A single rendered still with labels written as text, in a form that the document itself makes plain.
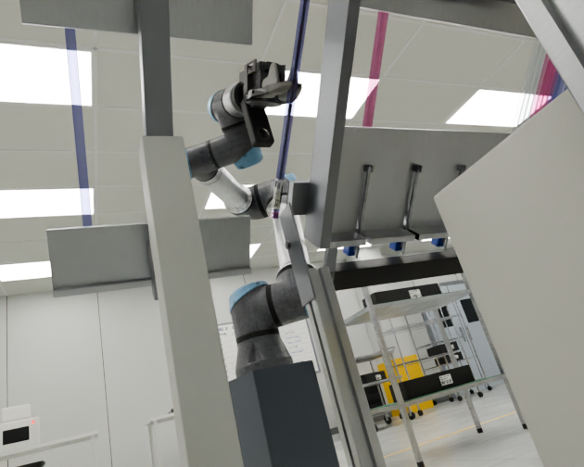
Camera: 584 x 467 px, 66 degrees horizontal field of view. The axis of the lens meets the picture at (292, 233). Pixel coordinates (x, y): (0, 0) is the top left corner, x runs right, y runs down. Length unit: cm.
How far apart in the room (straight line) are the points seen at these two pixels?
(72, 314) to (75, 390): 110
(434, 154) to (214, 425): 62
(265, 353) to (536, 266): 81
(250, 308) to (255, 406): 24
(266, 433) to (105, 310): 659
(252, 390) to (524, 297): 76
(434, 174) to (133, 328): 684
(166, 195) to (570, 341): 49
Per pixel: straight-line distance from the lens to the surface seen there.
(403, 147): 85
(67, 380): 736
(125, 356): 740
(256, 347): 116
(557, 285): 45
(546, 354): 47
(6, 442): 596
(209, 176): 119
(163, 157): 67
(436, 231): 92
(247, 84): 98
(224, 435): 56
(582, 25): 40
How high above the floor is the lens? 43
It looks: 22 degrees up
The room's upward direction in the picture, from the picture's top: 15 degrees counter-clockwise
